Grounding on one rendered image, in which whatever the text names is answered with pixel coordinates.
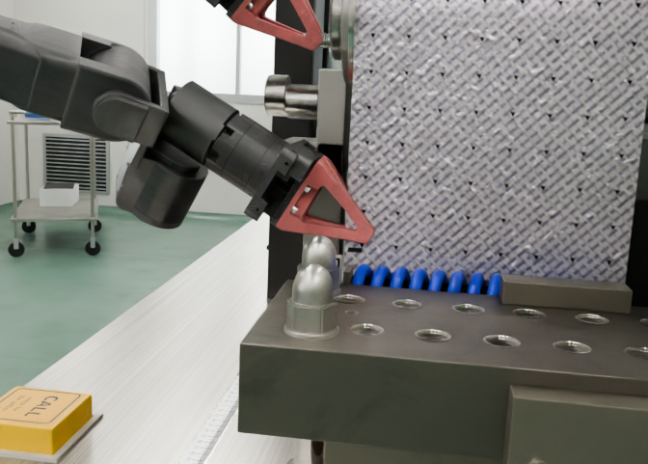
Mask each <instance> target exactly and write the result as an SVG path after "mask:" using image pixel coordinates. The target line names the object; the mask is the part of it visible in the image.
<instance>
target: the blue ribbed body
mask: <svg viewBox="0 0 648 464"><path fill-rule="evenodd" d="M351 285H361V286H374V287H398V288H410V289H423V290H435V291H447V292H460V293H472V294H485V295H497V296H500V274H497V273H496V274H494V275H492V277H491V280H490V283H489V285H488V286H486V284H485V278H484V275H483V274H482V273H481V272H475V273H473V274H472V277H471V280H470V283H469V284H467V280H466V276H465V273H463V272H462V271H455V272H454V273H453V274H452V276H451V279H450V282H449V283H448V282H447V276H446V273H445V272H444V270H443V269H437V270H436V271H434V272H433V274H432V277H431V280H430V282H429V278H428V274H427V271H426V270H425V269H424V268H418V269H416V270H415V271H414V273H413V276H412V279H411V278H410V274H409V271H408V269H407V268H406V267H404V266H399V267H397V268H396V269H395V270H394V272H393V275H392V273H391V271H390V269H389V268H388V267H387V266H386V265H380V266H378V267H377V268H376V270H375V272H374V274H373V272H372V269H371V267H370V266H369V265H368V264H366V263H362V264H361V265H359V266H358V267H357V269H356V271H355V274H354V275H353V276H352V281H351Z"/></svg>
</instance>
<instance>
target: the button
mask: <svg viewBox="0 0 648 464"><path fill-rule="evenodd" d="M91 418H92V395H91V394H86V393H76V392H68V391H58V390H48V389H39V388H29V387H19V386H17V387H15V388H13V389H12V390H10V391H9V392H8V393H6V394H5V395H3V396H2V397H0V450H17V451H26V452H33V453H42V454H51V455H53V454H54V453H56V452H57V451H58V450H59V449H60V448H61V447H62V446H63V445H64V444H65V443H66V442H67V441H68V440H69V439H70V438H71V437H72V436H73V435H74V434H75V433H76V432H77V431H78V430H79V429H80V428H81V427H82V426H83V425H84V424H86V423H87V422H88V421H89V420H90V419H91Z"/></svg>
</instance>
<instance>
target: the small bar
mask: <svg viewBox="0 0 648 464"><path fill-rule="evenodd" d="M499 297H500V300H501V303H502V304H513V305H526V306H537V307H550V308H562V309H574V310H587V311H599V312H611V313H623V314H629V313H630V312H631V305H632V297H633V291H632V290H631V289H630V288H629V287H628V286H627V285H626V284H624V283H613V282H600V281H586V280H574V279H560V278H548V277H534V276H522V275H508V274H501V275H500V285H499Z"/></svg>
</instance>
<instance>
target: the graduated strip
mask: <svg viewBox="0 0 648 464"><path fill-rule="evenodd" d="M238 378H239V372H238V373H237V375H236V376H235V377H234V379H233V380H232V382H231V383H230V385H229V387H228V388H227V390H226V391H225V393H224V394H223V396H222V397H221V399H220V400H219V402H218V403H217V405H216V406H215V407H214V409H213V410H212V412H211V413H210V415H209V416H208V418H207V419H206V421H205V422H204V424H203V425H202V427H201V429H200V430H199V432H198V433H197V434H196V436H195V437H194V439H193V440H192V442H191V443H190V445H189V446H188V448H187V449H186V451H185V452H184V454H183V455H182V456H181V457H180V459H179V460H178V461H177V463H176V464H206V463H207V461H208V460H209V458H210V456H211V455H212V453H213V452H214V451H215V449H216V447H217V446H218V444H219V442H220V441H221V439H222V437H223V435H224V434H225V432H226V430H227V429H228V427H229V425H230V423H231V421H232V420H233V418H234V416H235V415H236V413H237V411H238Z"/></svg>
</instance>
